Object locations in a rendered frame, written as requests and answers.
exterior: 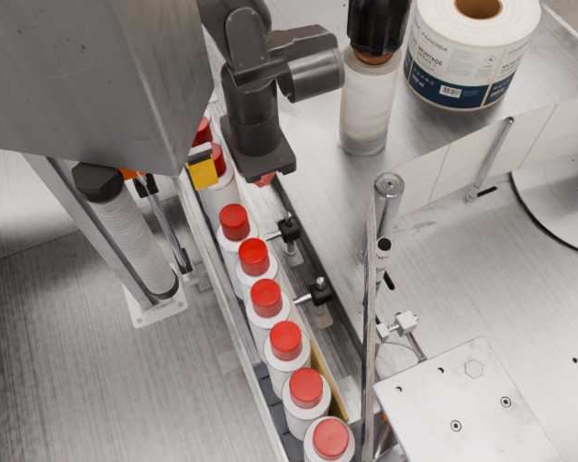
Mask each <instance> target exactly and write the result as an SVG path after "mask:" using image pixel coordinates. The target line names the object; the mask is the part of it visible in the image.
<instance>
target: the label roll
mask: <svg viewBox="0 0 578 462"><path fill-rule="evenodd" d="M540 15H541V10H540V5H539V0H417V3H416V8H415V13H414V16H413V21H412V26H411V30H410V35H409V39H408V43H407V48H406V56H405V61H404V65H403V73H404V77H405V80H406V83H407V85H408V86H409V88H410V89H411V90H412V91H413V92H414V93H415V94H416V95H417V96H418V97H420V98H421V99H423V100H424V101H426V102H428V103H430V104H432V105H435V106H437V107H440V108H444V109H448V110H453V111H472V110H478V109H482V108H486V107H487V106H490V105H493V104H494V103H496V102H497V101H499V100H500V99H501V98H502V97H503V96H504V95H505V93H506V91H507V89H508V87H509V85H510V83H511V82H512V80H513V77H514V75H515V73H516V71H517V68H518V65H519V63H520V62H521V60H522V58H523V56H524V53H525V51H526V49H527V47H528V44H529V42H530V40H531V38H532V36H533V34H534V32H535V29H536V27H537V25H538V23H539V20H540Z"/></svg>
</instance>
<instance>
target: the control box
mask: <svg viewBox="0 0 578 462"><path fill-rule="evenodd" d="M214 88H215V84H214V79H213V74H212V71H211V66H210V62H209V58H208V53H207V49H206V41H205V37H204V32H203V29H202V24H201V19H200V16H199V11H198V6H197V2H196V0H0V149H3V150H9V151H15V152H21V153H27V154H32V155H38V156H44V157H50V158H55V159H61V160H72V161H78V162H83V163H90V164H95V165H101V166H107V167H113V168H119V169H124V170H130V171H141V172H147V173H152V174H159V175H164V176H170V177H179V176H180V174H181V173H182V170H183V166H184V164H185V162H186V159H187V157H188V154H189V152H190V149H191V146H192V145H193V142H194V140H195V136H196V133H197V131H198V128H199V126H200V124H201V121H202V119H203V116H204V114H205V111H206V108H207V105H208V103H209V100H210V98H211V95H212V93H213V91H214Z"/></svg>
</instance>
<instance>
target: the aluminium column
mask: <svg viewBox="0 0 578 462"><path fill-rule="evenodd" d="M20 154H21V155H22V156H23V157H24V159H25V160H26V161H27V162H28V164H29V165H30V167H31V168H32V169H33V170H34V171H35V172H36V173H37V174H38V176H39V177H40V179H41V180H42V181H43V182H44V184H45V185H46V186H47V187H48V189H49V190H50V192H51V193H52V194H53V195H54V197H55V198H56V199H57V200H58V202H59V203H60V204H61V206H62V207H63V208H64V210H65V211H66V212H67V213H68V215H69V216H70V217H71V219H72V220H73V221H74V223H75V224H77V225H78V227H79V228H80V229H81V231H82V232H83V233H84V235H85V236H86V237H87V238H88V240H89V241H90V242H91V244H92V245H93V246H94V248H95V249H96V250H97V252H98V253H99V254H100V255H101V257H102V258H103V259H104V260H105V262H106V263H107V265H108V266H109V267H110V268H111V270H112V271H114V272H115V274H116V275H117V277H118V278H119V279H120V280H121V282H122V283H123V284H124V285H125V287H126V288H127V289H128V291H129V292H130V293H131V295H132V296H133V297H134V298H135V300H136V301H137V302H138V304H139V305H140V306H141V308H142V309H143V310H144V311H145V312H146V311H148V310H150V309H153V308H156V307H158V306H161V305H163V304H166V303H169V302H171V301H172V299H171V298H169V299H167V300H159V299H156V298H154V297H151V295H150V293H149V292H148V291H147V289H146V288H145V283H144V282H143V281H142V279H141V278H140V276H139V275H138V273H137V272H136V271H135V270H134V268H133V267H132V265H131V264H130V262H129V261H128V259H127V258H126V256H125V255H124V253H123V252H122V250H121V249H120V247H119V246H118V245H117V243H116V241H115V240H114V238H112V236H111V235H110V234H109V232H108V231H107V229H106V227H105V226H104V224H103V223H102V221H101V220H100V219H99V217H98V216H97V214H96V213H95V212H94V210H93V208H92V207H91V205H90V204H89V203H88V202H87V201H85V199H84V198H83V197H82V196H81V195H80V193H79V192H78V191H77V189H76V188H75V184H74V180H73V176H72V168H73V167H75V166H76V165H77V164H78V163H79V162H78V161H72V160H66V159H55V158H50V157H44V156H38V155H32V154H27V153H21V152H20Z"/></svg>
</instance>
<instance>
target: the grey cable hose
mask: <svg viewBox="0 0 578 462"><path fill-rule="evenodd" d="M72 176H73V180H74V184H75V188H76V189H77V191H78V192H79V193H80V195H81V196H82V197H83V198H84V199H85V201H87V202H88V203H89V204H90V205H91V207H92V208H93V210H94V212H95V213H96V214H97V216H98V217H99V219H100V220H101V221H102V223H103V224H104V226H105V227H106V229H107V231H108V232H109V234H110V235H111V236H112V238H114V240H115V241H116V243H117V245H118V246H119V247H120V249H121V250H122V252H123V253H124V255H125V256H126V258H127V259H128V261H129V262H130V264H131V265H132V267H133V268H134V270H135V271H136V272H137V273H138V275H139V276H140V278H141V279H142V281H143V282H144V283H145V288H146V289H147V291H148V292H149V293H150V295H151V297H154V298H156V299H159V300H167V299H169V298H171V297H173V296H174V294H175V293H177V291H178V288H179V278H178V276H177V274H176V273H175V271H174V270H173V269H172V268H171V266H170V264H169V263H168V261H167V259H166V257H165V256H164V254H163V253H162V251H161V248H160V246H159V244H158V242H157V241H156V239H155V237H154V235H153V234H152V232H151V231H150V228H149V226H148V224H147V222H146V221H145V219H144V217H143V215H142V213H141V211H140V210H139V208H138V206H137V204H136V203H135V201H134V199H133V197H132V195H131V193H130V192H129V190H128V187H127V185H126V184H125V182H124V176H123V174H122V172H121V171H120V170H118V169H117V168H113V167H107V166H101V165H95V164H90V163H83V162H79V163H78V164H77V165H76V166H75V167H73V168H72Z"/></svg>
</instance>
